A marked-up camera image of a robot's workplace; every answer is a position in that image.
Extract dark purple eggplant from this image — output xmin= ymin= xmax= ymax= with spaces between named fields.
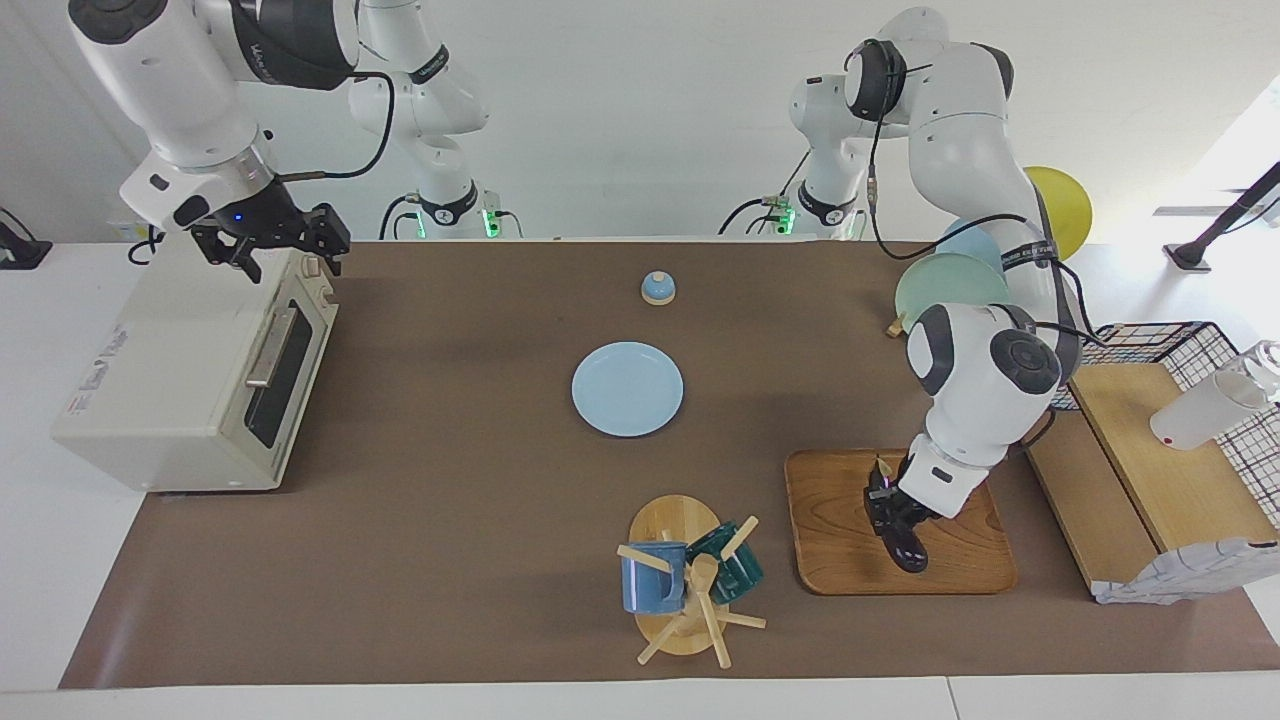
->
xmin=868 ymin=455 xmax=930 ymax=575

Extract glass oven door with handle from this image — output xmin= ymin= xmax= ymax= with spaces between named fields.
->
xmin=228 ymin=298 xmax=340 ymax=490

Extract light blue plate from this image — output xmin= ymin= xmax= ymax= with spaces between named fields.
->
xmin=939 ymin=217 xmax=1005 ymax=271
xmin=571 ymin=341 xmax=686 ymax=439

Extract beige toaster oven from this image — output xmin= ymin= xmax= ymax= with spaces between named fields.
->
xmin=52 ymin=232 xmax=340 ymax=494

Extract rectangular wooden tray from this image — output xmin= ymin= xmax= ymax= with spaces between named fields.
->
xmin=784 ymin=449 xmax=1021 ymax=597

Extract white power box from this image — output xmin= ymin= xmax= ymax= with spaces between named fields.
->
xmin=104 ymin=196 xmax=151 ymax=242

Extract dark green mug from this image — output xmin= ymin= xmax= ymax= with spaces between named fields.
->
xmin=686 ymin=520 xmax=766 ymax=606

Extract wooden mug tree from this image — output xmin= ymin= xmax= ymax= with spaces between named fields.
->
xmin=616 ymin=494 xmax=768 ymax=670

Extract black clamp base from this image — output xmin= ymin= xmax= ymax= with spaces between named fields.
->
xmin=0 ymin=205 xmax=54 ymax=272

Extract pale green plate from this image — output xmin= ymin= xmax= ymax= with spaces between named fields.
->
xmin=894 ymin=251 xmax=1014 ymax=333

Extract blue mug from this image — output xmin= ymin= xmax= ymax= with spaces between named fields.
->
xmin=621 ymin=541 xmax=690 ymax=616

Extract brown table mat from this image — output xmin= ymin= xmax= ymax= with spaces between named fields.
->
xmin=58 ymin=240 xmax=1280 ymax=691

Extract white bottle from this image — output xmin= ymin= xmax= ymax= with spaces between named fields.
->
xmin=1149 ymin=340 xmax=1280 ymax=452

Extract yellow plate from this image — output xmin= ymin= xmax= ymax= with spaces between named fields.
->
xmin=1021 ymin=165 xmax=1094 ymax=264

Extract black stand leg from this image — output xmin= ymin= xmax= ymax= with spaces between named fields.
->
xmin=1163 ymin=160 xmax=1280 ymax=274

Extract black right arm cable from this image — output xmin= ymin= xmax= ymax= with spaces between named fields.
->
xmin=274 ymin=68 xmax=397 ymax=183

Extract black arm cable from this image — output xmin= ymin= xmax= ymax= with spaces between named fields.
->
xmin=274 ymin=68 xmax=397 ymax=183
xmin=862 ymin=38 xmax=1113 ymax=353

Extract black arm base cables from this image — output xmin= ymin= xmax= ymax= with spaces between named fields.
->
xmin=719 ymin=150 xmax=813 ymax=237

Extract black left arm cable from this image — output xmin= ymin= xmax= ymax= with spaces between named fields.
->
xmin=862 ymin=38 xmax=1113 ymax=353

